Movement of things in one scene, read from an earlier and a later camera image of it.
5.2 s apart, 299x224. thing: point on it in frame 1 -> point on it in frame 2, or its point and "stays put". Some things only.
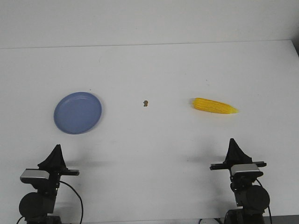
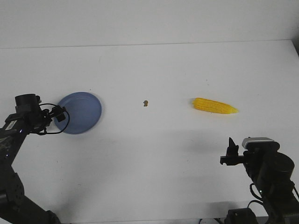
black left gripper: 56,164 -> 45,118
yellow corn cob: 213,106 stays put
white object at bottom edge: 209,221 stays put
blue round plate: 77,112 stays put
